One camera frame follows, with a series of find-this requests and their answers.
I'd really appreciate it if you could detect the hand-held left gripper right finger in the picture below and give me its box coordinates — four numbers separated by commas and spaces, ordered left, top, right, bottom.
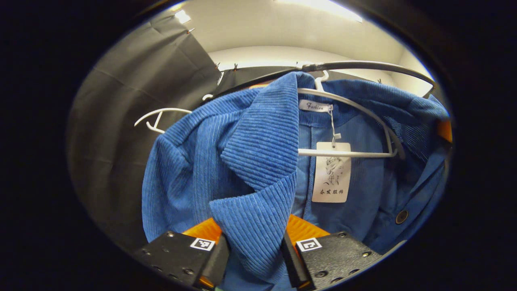
281, 214, 383, 291

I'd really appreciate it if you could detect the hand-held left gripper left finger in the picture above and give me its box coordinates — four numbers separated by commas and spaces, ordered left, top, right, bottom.
135, 217, 231, 290

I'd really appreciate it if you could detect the blue corduroy jacket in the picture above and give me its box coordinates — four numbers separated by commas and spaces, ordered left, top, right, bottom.
141, 72, 451, 291

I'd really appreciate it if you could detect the white plastic hanger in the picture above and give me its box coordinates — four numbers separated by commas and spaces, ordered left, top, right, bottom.
134, 94, 213, 134
297, 71, 406, 159

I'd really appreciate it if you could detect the black clothes rack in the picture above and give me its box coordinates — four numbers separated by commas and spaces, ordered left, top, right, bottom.
210, 61, 437, 99

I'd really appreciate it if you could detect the black backdrop cloth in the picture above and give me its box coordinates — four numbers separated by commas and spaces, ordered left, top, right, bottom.
67, 14, 437, 253

